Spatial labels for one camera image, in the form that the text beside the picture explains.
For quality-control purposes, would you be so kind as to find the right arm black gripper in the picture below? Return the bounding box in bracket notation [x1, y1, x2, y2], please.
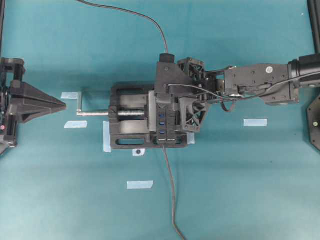
[175, 57, 225, 132]

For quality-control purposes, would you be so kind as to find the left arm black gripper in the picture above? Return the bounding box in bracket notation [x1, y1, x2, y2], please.
[0, 57, 66, 148]

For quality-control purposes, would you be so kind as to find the black USB cable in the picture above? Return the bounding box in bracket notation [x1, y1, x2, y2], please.
[74, 0, 170, 54]

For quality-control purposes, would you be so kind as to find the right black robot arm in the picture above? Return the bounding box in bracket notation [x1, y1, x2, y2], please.
[174, 54, 320, 133]

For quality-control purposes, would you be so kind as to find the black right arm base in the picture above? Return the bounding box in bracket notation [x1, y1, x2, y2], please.
[306, 96, 320, 151]

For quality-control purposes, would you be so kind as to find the black multi-port USB hub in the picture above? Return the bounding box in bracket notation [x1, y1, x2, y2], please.
[156, 103, 177, 145]

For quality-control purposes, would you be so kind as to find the blue tape vise right edge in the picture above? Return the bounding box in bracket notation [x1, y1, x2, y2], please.
[187, 132, 196, 145]

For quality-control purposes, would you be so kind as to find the blue tape vise edge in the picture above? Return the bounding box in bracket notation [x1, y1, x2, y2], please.
[103, 121, 112, 153]
[187, 132, 196, 145]

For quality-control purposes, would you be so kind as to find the blue tape right side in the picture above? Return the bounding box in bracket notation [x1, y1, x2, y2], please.
[243, 118, 268, 127]

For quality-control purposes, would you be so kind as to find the black bench vise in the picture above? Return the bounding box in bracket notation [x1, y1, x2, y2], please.
[108, 82, 188, 150]

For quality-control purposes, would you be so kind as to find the blue tape left of vise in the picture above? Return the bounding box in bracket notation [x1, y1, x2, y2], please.
[64, 120, 88, 129]

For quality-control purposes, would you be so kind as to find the blue tape vise left edge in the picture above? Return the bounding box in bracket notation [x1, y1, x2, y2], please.
[103, 121, 112, 153]

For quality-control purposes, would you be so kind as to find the blue tape bottom centre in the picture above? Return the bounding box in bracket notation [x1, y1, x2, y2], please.
[126, 180, 154, 190]

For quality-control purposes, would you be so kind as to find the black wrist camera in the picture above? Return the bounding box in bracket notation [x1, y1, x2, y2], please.
[154, 53, 204, 105]

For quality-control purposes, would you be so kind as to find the blue tape near handle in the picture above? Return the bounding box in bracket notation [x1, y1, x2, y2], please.
[61, 92, 78, 100]

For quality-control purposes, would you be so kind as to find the silver vise crank handle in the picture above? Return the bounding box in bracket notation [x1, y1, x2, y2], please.
[76, 91, 109, 117]

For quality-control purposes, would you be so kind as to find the black frame post left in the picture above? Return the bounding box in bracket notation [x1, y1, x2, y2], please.
[0, 0, 6, 53]

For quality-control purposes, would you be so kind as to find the black frame post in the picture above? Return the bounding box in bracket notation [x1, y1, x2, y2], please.
[307, 0, 320, 54]
[0, 0, 6, 53]

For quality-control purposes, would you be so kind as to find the grey hub power cable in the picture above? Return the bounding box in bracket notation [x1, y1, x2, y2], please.
[161, 144, 186, 240]

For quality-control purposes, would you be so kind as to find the black frame post right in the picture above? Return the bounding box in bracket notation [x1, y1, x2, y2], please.
[307, 0, 320, 54]

